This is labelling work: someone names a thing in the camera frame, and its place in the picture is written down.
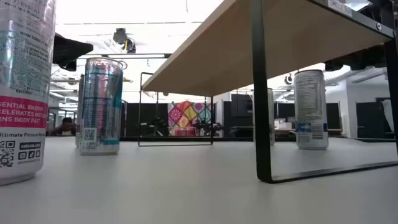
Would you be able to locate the colourful patchwork panel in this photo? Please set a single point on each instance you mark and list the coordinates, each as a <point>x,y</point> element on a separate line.
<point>186,116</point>

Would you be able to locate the black overhead camera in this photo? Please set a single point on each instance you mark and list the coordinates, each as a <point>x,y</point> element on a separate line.
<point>119,35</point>

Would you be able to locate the silver ventilation duct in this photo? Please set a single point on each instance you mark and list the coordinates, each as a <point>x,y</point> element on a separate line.
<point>342,77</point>

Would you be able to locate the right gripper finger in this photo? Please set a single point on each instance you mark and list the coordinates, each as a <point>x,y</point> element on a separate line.
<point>363,59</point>

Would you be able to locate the Celsius peach vibe can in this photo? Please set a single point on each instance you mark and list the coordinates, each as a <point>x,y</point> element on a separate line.
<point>21,93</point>
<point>77,118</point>

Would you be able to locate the black partition panel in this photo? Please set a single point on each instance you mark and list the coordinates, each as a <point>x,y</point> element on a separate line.
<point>147,112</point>
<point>370,119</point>
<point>284,110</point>

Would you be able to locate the Celsius arctic vibe can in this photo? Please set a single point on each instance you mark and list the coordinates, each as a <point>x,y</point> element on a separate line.
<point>311,109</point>

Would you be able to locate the wooden desk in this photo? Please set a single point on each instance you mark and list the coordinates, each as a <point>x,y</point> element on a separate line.
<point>334,129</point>

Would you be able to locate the black background robot arm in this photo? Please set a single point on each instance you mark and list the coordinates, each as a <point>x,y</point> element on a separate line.
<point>208,126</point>
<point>155,124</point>

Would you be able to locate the wooden shelf with black frame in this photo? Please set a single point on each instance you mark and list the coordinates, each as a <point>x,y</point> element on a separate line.
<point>248,46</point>

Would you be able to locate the person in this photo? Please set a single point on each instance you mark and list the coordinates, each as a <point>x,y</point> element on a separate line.
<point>66,124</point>

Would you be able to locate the blue silver Red Bull can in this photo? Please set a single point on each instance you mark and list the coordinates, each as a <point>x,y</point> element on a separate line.
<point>101,109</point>

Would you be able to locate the white shelf label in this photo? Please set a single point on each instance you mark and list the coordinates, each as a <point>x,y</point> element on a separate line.
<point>340,7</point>

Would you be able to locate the black aluminium table frame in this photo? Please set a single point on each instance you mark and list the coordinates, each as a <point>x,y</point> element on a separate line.
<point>186,138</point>

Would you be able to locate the black cabinet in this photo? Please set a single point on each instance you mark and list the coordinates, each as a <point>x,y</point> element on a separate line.
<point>241,109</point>

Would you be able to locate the white box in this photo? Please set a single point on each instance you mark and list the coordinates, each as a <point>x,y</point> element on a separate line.
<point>284,125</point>

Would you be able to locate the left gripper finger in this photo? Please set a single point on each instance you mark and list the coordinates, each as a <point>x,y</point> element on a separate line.
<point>70,65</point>
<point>68,49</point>

